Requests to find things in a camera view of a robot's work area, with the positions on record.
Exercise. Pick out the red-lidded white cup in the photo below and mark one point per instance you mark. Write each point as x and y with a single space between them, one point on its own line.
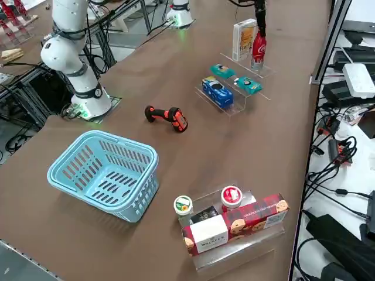
231 196

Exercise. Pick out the orange black barcode scanner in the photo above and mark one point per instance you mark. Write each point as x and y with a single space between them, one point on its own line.
173 118

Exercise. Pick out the orange black power plug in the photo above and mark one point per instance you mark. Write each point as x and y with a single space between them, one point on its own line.
326 126

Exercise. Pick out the green-lidded white cup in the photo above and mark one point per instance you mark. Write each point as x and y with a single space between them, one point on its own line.
183 205

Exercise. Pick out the teal snack packet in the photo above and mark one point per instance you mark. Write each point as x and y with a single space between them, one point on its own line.
222 71
249 85

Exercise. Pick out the light blue shopping basket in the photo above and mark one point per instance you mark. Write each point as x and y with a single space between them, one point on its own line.
123 212

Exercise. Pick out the clear acrylic tiered shelf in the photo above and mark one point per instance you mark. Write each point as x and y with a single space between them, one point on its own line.
234 257
238 111

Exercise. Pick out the white yellow cookie box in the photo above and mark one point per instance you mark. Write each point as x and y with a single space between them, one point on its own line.
243 38

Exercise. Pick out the wooden blocks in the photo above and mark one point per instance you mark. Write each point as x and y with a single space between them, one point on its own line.
11 55

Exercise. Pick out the black power adapter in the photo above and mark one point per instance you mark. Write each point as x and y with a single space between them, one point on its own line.
333 149

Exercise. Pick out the red Coca-Cola bottle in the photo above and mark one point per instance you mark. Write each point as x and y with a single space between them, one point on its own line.
258 52

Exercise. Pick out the black bag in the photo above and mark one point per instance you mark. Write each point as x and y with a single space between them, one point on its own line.
337 240

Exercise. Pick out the blue Oreo box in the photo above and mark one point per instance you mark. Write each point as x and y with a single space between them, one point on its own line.
218 93

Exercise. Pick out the aluminium camera post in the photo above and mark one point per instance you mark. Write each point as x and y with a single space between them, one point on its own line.
330 38

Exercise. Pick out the black power brick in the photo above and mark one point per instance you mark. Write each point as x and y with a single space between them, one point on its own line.
337 93

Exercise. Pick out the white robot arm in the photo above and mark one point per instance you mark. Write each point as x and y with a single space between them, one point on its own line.
67 55
180 13

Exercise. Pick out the red tartan cookie box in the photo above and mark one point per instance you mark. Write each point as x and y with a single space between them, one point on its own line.
252 216

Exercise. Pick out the small black box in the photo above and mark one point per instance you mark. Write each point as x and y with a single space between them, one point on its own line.
203 215

